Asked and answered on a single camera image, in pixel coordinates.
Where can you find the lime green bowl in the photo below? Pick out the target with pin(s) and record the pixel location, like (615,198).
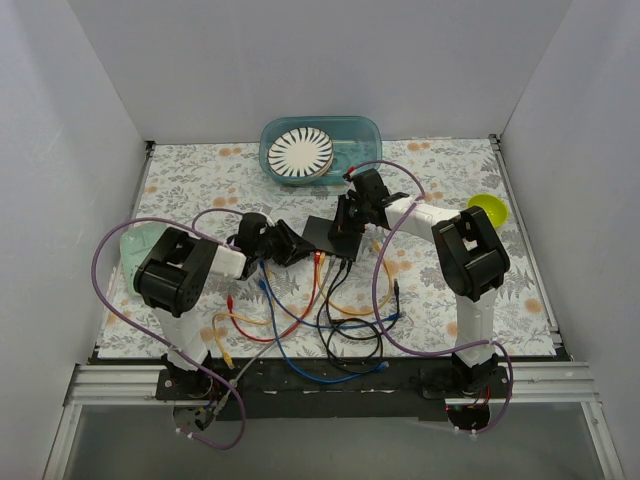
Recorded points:
(496,209)

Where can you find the teal plastic container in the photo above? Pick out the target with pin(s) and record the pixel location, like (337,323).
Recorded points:
(356,140)

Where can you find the yellow ethernet cable long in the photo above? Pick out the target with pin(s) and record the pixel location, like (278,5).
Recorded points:
(360,288)

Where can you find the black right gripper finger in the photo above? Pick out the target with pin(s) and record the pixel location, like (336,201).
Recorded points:
(340,227)
(359,215)

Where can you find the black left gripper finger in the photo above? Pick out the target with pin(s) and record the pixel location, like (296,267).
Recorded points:
(288,237)
(289,255)

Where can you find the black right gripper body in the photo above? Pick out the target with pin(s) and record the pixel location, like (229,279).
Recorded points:
(351,215)

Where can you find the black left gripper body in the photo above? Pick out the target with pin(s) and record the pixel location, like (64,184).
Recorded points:
(279,241)

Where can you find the white blue striped plate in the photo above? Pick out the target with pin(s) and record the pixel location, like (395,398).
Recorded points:
(300,154)

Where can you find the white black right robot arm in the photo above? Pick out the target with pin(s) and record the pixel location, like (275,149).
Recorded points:
(472,259)

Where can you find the aluminium frame rail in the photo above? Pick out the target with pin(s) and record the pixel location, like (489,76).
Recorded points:
(118,423)

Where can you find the mint green plastic lid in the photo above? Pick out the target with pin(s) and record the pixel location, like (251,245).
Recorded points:
(135,244)

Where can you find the black network switch box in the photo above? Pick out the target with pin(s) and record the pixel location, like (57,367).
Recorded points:
(317,231)

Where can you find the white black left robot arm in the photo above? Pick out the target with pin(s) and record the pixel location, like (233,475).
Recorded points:
(174,273)

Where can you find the yellow ethernet cable short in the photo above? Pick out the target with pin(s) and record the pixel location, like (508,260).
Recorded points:
(219,338)

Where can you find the floral patterned table mat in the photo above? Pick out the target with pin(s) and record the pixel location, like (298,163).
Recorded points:
(211,185)

